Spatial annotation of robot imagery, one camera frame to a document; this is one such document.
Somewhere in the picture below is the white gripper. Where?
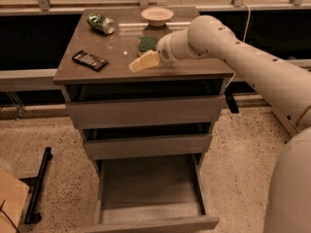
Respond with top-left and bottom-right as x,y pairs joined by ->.
129,29 -> 202,72

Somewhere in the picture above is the green and yellow sponge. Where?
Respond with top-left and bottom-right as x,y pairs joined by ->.
138,36 -> 158,56

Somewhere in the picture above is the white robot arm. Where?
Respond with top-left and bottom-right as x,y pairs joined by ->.
129,16 -> 311,233

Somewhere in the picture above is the grey top drawer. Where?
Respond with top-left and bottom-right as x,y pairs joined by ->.
67,79 -> 223,129

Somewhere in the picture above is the grey drawer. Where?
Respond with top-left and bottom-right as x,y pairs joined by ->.
67,79 -> 223,129
84,122 -> 212,160
86,154 -> 220,233

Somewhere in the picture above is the grey drawer cabinet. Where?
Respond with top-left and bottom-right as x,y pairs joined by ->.
53,8 -> 233,161

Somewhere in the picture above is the grey middle drawer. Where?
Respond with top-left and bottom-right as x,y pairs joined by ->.
84,122 -> 212,160

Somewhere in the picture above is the grey bottom drawer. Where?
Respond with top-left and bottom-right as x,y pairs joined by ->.
86,154 -> 220,233

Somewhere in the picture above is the white bowl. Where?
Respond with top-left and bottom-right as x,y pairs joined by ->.
141,7 -> 174,26

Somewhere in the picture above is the green soda can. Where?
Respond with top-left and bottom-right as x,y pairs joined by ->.
86,14 -> 115,35

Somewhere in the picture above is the black chocolate bar packet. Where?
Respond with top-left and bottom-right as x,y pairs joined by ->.
72,50 -> 108,72

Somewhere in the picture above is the wooden board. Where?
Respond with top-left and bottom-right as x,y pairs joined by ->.
0,168 -> 29,233

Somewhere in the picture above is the black metal bar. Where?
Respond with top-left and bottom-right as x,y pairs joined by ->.
24,147 -> 52,224

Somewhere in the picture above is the white cable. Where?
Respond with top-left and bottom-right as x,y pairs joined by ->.
225,3 -> 252,89

